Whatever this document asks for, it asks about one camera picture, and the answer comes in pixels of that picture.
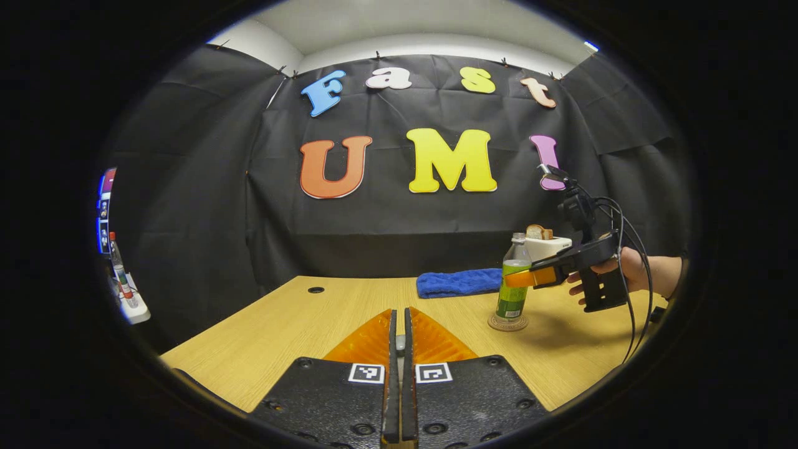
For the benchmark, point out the white side shelf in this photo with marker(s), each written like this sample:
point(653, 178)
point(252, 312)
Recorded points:
point(138, 310)

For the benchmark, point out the round brown coaster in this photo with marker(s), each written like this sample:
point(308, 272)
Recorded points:
point(508, 325)

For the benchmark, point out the white toaster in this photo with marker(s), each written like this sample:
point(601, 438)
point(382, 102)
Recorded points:
point(548, 246)

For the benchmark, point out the toast bread slice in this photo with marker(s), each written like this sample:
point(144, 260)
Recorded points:
point(539, 232)

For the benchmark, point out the white teacup lid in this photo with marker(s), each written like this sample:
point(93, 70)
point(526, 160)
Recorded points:
point(400, 344)

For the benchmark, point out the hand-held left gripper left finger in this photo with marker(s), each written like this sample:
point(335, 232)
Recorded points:
point(340, 399)

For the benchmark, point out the blue folded towel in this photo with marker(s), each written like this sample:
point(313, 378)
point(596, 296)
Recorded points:
point(458, 284)

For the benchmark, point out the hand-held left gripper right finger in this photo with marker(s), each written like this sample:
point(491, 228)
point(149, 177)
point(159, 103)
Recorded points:
point(461, 399)

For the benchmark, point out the red cap plastic bottle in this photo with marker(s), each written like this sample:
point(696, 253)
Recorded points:
point(121, 274)

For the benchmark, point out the computer monitor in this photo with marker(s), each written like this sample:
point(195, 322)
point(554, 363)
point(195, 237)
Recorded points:
point(105, 212)

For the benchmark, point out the clear water bottle green label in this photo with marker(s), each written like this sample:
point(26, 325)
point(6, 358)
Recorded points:
point(511, 302)

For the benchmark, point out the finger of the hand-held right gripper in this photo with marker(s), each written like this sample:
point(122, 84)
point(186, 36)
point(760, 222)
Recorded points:
point(530, 277)

